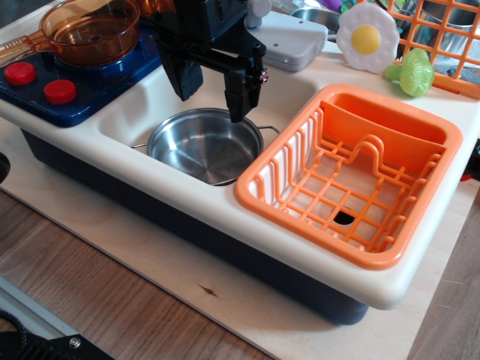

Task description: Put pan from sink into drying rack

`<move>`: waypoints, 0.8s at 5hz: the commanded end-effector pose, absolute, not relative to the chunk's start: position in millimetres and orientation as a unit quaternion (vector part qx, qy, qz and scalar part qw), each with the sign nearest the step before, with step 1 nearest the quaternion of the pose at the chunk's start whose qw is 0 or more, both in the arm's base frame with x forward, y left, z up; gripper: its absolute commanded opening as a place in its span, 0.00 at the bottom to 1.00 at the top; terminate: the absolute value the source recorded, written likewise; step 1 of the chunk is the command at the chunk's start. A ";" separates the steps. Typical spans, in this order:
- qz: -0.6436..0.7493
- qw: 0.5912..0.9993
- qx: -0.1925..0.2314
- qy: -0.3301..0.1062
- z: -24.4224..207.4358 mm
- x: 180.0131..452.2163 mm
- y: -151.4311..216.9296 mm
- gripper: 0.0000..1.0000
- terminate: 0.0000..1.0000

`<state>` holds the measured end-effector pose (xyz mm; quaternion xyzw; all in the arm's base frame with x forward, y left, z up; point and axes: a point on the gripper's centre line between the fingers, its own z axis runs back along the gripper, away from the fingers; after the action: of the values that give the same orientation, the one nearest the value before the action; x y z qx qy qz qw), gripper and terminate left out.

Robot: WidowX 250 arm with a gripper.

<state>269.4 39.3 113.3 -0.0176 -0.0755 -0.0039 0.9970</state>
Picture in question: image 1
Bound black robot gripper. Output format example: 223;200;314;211
151;1;266;123

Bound stainless steel pan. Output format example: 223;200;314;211
132;108;280;186

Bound orange plastic drying rack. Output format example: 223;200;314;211
235;84;463;270

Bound cream toy kitchen sink unit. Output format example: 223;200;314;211
1;43;479;310

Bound grey toy faucet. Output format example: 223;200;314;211
244;1;329;72

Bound steel bowl in background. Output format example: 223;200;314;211
289;6;341;43

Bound transparent orange saucepan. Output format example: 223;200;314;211
1;0;140;68

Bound purple toy eggplant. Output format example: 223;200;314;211
317;0;344;13

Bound blue toy stove top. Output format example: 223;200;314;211
1;19;161;128

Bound red stove knob right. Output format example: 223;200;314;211
43;79;77;105

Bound red stove knob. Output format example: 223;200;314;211
4;62;37;86
43;79;77;105

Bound toy fried egg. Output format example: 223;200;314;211
336;2;400;74

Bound red stove knob left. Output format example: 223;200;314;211
4;62;37;86

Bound green toy broccoli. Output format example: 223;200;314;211
385;48;435;98

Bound orange grid basket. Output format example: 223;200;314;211
382;1;479;100

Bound black metal bracket with screw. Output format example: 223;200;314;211
1;309;113;360

